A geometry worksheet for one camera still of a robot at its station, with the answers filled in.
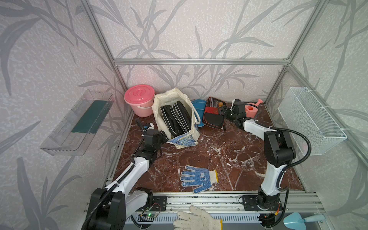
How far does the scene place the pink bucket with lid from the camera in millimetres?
990

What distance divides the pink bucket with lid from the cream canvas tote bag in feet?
0.27

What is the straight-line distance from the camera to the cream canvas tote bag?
2.76ft
